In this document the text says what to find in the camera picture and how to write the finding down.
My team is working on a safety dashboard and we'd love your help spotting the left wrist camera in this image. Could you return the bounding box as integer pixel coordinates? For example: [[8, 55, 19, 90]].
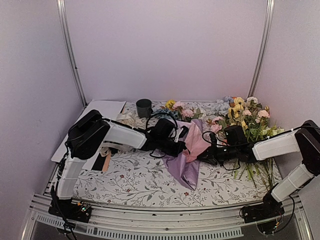
[[174, 125, 189, 142]]

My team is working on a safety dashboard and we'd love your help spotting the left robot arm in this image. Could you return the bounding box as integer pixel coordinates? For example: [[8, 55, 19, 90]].
[[51, 109, 187, 217]]

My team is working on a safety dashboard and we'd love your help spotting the aluminium frame post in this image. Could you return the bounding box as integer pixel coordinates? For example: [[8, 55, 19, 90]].
[[56, 0, 88, 108], [247, 0, 275, 97]]

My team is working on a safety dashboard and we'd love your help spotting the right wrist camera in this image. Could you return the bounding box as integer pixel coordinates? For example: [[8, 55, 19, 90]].
[[202, 130, 224, 147]]

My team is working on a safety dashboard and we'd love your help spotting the blue hydrangea stem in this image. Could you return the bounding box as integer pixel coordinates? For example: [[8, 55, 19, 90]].
[[153, 108, 180, 121]]

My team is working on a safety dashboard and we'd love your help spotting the left aluminium frame post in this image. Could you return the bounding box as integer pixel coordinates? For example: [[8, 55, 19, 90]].
[[56, 0, 88, 108]]

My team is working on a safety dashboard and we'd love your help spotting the right aluminium frame post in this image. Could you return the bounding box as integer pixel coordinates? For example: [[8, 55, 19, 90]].
[[247, 0, 275, 97]]

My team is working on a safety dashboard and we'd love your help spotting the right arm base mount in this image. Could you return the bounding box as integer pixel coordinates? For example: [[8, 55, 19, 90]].
[[239, 199, 285, 223]]

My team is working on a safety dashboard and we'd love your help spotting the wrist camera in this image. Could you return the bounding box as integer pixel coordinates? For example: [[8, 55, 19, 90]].
[[202, 130, 224, 147], [174, 125, 189, 142]]

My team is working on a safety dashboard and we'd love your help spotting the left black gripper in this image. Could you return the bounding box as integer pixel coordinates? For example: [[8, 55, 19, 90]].
[[157, 137, 190, 158]]

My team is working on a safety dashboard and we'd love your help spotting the white printed ribbon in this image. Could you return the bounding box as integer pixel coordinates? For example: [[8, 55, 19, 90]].
[[116, 111, 147, 128]]

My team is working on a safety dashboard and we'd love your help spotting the pile of fake flowers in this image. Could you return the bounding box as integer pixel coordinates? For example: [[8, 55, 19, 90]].
[[206, 96, 285, 190]]

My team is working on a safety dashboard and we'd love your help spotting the yellow flower stem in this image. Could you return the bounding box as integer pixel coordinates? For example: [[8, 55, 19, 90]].
[[165, 99, 176, 111]]

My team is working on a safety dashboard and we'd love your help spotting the dark grey mug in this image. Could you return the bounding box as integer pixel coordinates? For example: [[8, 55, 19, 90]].
[[136, 98, 153, 118]]

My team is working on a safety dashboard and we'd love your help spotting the front aluminium rail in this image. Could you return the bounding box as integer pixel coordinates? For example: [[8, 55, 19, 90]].
[[21, 193, 316, 240]]

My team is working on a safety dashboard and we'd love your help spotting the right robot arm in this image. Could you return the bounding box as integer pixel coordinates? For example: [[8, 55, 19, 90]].
[[197, 120, 320, 218]]

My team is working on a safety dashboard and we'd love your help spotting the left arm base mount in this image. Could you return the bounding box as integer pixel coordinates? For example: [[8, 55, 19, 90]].
[[48, 199, 92, 223]]

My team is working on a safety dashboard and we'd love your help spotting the pink wrapping paper sheet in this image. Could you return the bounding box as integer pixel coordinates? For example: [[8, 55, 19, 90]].
[[162, 119, 211, 191]]

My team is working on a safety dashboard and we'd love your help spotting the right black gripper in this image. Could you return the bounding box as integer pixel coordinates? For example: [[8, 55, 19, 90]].
[[197, 142, 239, 167]]

